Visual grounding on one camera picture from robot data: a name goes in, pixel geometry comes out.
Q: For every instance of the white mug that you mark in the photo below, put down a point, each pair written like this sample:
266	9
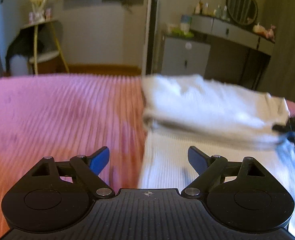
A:
170	27

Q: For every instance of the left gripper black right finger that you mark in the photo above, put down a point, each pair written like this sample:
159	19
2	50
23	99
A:
209	170

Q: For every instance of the white ribbed knit sweater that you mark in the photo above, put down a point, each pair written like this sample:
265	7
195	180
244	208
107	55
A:
218	119

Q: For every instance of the pink corduroy bedspread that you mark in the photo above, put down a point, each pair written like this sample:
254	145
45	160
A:
47	120

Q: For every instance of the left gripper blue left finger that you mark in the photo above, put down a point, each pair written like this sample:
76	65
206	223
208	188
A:
87	170

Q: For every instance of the pink plush toy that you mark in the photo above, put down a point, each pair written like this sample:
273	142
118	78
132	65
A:
270	33

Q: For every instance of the blue white tissue box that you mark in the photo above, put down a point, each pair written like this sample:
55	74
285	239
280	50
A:
185	22

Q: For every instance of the grey curtain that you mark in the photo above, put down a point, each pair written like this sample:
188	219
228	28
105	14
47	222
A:
279	77

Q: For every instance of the wrapped flower bouquet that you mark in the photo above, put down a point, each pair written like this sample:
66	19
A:
38	7

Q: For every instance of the round black framed mirror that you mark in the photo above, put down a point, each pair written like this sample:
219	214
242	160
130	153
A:
242	12

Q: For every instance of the grey bedside cabinet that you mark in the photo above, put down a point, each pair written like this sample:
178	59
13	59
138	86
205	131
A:
184	56

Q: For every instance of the round two-tier side table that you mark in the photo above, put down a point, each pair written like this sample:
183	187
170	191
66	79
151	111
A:
28	45

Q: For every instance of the grey dressing table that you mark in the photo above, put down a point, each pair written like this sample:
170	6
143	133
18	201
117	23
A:
236	55

